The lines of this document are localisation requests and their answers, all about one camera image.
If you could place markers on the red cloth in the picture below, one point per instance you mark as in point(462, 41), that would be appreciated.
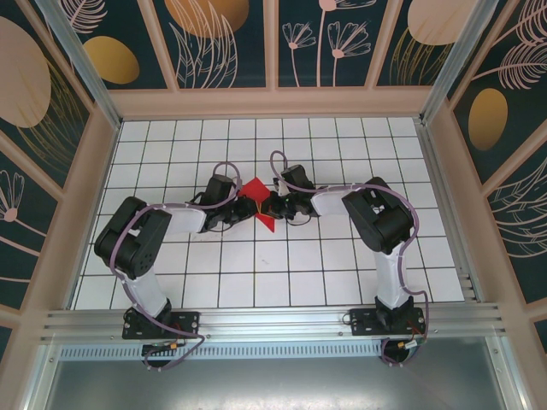
point(254, 188)

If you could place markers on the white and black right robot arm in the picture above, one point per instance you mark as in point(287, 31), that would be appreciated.
point(380, 222)

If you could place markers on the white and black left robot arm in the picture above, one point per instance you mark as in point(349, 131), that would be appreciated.
point(141, 256)

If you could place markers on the grey metal sheet panel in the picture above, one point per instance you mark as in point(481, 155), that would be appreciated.
point(273, 384)

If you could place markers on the small circuit board yellow connector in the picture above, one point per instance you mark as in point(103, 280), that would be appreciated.
point(162, 347)
point(410, 343)

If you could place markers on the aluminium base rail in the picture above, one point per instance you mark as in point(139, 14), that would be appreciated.
point(273, 324)

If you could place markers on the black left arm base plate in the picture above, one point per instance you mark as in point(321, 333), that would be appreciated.
point(188, 324)

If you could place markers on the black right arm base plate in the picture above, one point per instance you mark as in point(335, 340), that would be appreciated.
point(363, 322)

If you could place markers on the aluminium side rail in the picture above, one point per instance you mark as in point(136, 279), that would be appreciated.
point(448, 218)

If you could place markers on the aluminium corner post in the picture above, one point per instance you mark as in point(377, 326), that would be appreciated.
point(453, 55)
point(85, 72)

